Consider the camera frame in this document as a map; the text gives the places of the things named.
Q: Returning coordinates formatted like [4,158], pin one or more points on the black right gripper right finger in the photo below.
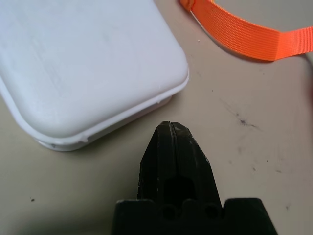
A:
[195,161]

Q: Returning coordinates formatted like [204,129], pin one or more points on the white plastic pencil case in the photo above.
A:
[85,73]

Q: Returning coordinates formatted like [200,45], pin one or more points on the orange and teal backpack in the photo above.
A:
[239,31]

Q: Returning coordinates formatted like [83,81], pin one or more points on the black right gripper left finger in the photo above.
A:
[156,166]

